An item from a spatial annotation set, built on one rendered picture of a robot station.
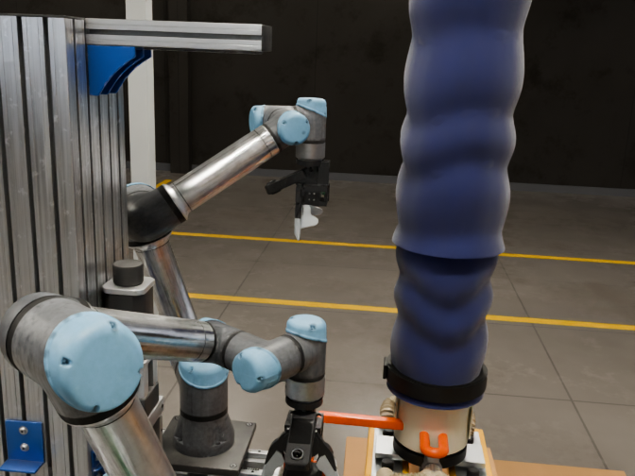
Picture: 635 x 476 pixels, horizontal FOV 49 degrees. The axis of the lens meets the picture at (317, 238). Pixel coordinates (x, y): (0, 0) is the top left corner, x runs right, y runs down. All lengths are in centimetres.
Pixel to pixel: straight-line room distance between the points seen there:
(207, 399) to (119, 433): 72
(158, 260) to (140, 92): 275
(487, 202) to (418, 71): 29
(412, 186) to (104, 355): 75
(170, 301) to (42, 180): 58
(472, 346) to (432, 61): 59
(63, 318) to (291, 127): 80
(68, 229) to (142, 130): 313
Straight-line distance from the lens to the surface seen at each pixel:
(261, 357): 120
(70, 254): 132
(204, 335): 125
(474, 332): 152
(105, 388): 93
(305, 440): 132
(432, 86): 138
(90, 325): 92
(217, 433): 177
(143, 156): 443
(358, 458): 195
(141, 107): 440
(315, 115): 175
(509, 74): 140
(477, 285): 147
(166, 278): 174
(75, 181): 129
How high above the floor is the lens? 199
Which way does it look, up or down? 15 degrees down
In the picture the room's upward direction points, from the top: 2 degrees clockwise
